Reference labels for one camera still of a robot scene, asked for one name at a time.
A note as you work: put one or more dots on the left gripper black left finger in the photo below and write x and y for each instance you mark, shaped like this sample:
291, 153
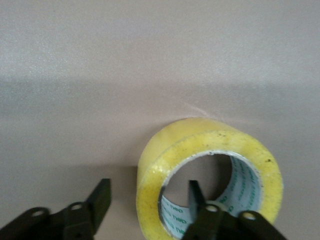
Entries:
75, 222

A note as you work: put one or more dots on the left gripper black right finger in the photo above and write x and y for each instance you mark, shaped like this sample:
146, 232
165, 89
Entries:
220, 227

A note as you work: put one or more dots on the yellow packing tape roll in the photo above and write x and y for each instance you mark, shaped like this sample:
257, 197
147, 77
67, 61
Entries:
160, 170

